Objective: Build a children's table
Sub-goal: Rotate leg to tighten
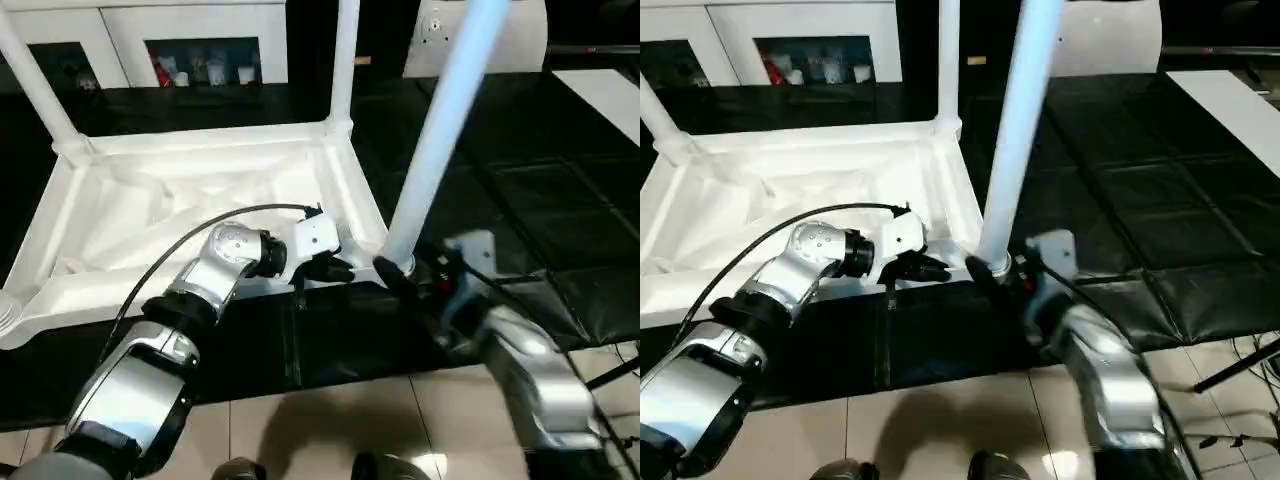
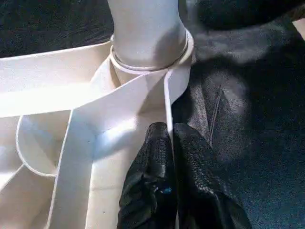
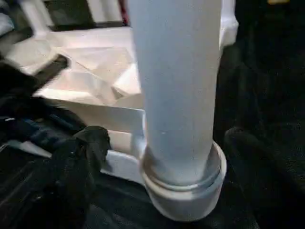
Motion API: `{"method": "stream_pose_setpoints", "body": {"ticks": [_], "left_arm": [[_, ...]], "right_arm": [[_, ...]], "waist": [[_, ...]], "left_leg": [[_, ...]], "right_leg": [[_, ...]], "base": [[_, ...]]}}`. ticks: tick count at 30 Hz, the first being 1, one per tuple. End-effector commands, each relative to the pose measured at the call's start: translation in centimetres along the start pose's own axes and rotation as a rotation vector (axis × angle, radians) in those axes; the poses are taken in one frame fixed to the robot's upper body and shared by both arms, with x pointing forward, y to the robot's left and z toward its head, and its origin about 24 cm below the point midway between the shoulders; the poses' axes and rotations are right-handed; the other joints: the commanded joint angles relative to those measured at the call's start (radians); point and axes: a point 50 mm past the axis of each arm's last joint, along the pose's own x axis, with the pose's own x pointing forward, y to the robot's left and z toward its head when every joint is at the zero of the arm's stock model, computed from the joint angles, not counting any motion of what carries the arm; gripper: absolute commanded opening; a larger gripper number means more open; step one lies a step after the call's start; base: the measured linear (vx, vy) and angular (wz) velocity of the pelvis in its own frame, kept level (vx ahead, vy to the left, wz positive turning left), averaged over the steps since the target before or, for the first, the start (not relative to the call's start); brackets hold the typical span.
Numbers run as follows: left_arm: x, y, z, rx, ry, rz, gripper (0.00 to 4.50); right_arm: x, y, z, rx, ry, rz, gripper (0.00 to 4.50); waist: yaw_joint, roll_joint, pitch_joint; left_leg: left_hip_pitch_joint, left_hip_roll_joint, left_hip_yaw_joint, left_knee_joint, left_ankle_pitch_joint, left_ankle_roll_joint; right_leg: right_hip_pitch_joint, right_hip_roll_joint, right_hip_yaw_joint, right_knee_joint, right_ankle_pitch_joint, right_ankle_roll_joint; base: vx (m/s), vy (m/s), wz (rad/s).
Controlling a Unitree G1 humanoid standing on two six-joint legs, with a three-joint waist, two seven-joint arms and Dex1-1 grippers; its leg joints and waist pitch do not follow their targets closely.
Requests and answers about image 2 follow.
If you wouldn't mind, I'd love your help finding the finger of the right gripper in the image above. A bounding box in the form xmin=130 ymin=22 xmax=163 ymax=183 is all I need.
xmin=196 ymin=0 xmax=305 ymax=31

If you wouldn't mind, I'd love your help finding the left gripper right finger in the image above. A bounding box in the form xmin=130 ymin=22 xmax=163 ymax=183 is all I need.
xmin=173 ymin=123 xmax=253 ymax=229

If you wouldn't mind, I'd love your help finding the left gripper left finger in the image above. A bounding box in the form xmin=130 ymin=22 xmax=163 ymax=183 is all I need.
xmin=118 ymin=122 xmax=178 ymax=229

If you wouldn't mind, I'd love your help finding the white plastic table leg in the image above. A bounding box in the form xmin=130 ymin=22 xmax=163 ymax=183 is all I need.
xmin=107 ymin=0 xmax=195 ymax=72

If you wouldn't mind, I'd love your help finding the white plastic table top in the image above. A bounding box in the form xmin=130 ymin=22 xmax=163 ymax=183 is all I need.
xmin=0 ymin=40 xmax=195 ymax=229

